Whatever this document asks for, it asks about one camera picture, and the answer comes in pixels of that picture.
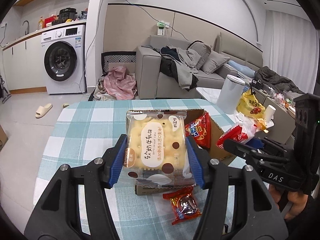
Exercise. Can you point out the cardboard SF express box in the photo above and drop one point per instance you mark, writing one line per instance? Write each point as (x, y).
(213, 152)

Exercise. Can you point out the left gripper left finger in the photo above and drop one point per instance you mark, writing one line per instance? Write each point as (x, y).
(57, 212)

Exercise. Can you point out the red white snack packet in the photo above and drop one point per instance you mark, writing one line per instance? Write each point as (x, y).
(243, 131)

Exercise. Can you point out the right hand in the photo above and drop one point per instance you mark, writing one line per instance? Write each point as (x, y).
(298, 200)

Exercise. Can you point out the nougat cracker package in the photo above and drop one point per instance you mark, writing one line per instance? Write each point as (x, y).
(156, 154)

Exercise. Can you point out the yellow plastic bag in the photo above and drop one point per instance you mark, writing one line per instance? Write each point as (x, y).
(249, 106)

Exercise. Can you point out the cardboard box on floor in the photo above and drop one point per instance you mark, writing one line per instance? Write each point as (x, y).
(3, 138)

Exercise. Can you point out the red chips bag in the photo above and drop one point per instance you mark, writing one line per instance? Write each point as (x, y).
(200, 130)

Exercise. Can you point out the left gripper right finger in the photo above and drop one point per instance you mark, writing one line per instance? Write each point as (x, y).
(255, 214)

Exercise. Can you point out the small red snack packet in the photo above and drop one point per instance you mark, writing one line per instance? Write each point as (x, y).
(183, 204)

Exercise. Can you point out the beige slipper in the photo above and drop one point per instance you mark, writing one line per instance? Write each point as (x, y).
(43, 110)

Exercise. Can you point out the teal plaid tablecloth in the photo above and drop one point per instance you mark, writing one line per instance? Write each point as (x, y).
(85, 130)

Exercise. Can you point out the grey sofa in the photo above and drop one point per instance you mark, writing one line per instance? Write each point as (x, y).
(152, 84)

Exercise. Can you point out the pink cloth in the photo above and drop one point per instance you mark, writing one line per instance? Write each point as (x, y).
(120, 84)

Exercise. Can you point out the white side table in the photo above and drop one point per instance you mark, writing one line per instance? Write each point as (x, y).
(272, 120)

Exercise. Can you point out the grey cushion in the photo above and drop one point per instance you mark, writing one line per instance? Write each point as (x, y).
(214, 62)

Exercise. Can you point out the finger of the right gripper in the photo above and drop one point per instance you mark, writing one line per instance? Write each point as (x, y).
(252, 156)
(269, 146)

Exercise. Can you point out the white electric kettle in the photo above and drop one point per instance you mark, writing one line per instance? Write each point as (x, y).
(230, 94)

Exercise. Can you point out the white washing machine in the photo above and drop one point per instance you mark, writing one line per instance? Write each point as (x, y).
(64, 59)

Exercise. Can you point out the white paper cup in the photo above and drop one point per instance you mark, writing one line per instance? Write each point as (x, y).
(269, 113)

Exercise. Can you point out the pile of clothes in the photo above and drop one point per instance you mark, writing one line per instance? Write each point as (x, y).
(180, 64)

